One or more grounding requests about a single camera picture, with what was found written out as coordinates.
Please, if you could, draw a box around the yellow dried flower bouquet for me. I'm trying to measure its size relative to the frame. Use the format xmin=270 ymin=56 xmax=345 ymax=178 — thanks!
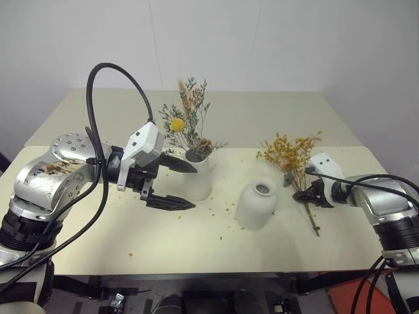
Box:
xmin=256 ymin=131 xmax=323 ymax=237

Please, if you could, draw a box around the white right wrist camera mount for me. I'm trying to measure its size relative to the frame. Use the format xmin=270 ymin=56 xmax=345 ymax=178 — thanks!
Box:
xmin=308 ymin=152 xmax=346 ymax=181

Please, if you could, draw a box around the green dried bouquet yellow ball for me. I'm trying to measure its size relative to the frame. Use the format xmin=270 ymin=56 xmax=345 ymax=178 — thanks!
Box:
xmin=158 ymin=77 xmax=229 ymax=163

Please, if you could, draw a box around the short white ceramic vase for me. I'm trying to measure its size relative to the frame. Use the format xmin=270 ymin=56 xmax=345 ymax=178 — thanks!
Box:
xmin=234 ymin=176 xmax=279 ymax=231

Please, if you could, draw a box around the small silver metal clamp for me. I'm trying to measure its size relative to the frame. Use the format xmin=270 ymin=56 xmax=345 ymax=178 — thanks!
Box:
xmin=109 ymin=293 xmax=126 ymax=309

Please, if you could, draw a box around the black table frame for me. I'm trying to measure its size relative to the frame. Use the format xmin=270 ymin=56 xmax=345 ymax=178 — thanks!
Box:
xmin=52 ymin=270 xmax=374 ymax=299

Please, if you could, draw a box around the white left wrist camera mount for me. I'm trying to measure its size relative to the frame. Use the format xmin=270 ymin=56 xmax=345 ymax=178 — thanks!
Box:
xmin=117 ymin=121 xmax=165 ymax=192

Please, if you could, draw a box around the dark rounded shape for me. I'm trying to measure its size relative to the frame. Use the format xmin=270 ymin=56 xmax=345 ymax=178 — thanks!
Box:
xmin=156 ymin=293 xmax=185 ymax=314

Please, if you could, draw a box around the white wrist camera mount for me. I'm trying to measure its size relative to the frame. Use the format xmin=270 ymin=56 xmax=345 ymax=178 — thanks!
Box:
xmin=308 ymin=152 xmax=346 ymax=181
xmin=117 ymin=121 xmax=165 ymax=192

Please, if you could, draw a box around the red flat panel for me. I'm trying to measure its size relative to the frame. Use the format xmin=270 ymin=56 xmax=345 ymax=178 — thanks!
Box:
xmin=326 ymin=277 xmax=399 ymax=314

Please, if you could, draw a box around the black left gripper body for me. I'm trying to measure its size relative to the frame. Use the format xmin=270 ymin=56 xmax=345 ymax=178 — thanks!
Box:
xmin=126 ymin=162 xmax=161 ymax=209

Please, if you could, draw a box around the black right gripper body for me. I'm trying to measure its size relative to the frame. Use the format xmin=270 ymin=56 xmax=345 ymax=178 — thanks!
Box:
xmin=308 ymin=179 xmax=335 ymax=209

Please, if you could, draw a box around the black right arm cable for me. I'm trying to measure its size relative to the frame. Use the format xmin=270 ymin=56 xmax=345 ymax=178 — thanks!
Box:
xmin=304 ymin=166 xmax=419 ymax=314

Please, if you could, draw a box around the tall white ceramic vase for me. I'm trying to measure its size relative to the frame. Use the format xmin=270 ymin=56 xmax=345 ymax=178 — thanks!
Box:
xmin=183 ymin=152 xmax=212 ymax=201

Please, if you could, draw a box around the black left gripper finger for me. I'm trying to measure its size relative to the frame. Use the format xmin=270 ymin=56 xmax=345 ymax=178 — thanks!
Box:
xmin=145 ymin=194 xmax=197 ymax=212
xmin=158 ymin=152 xmax=198 ymax=174

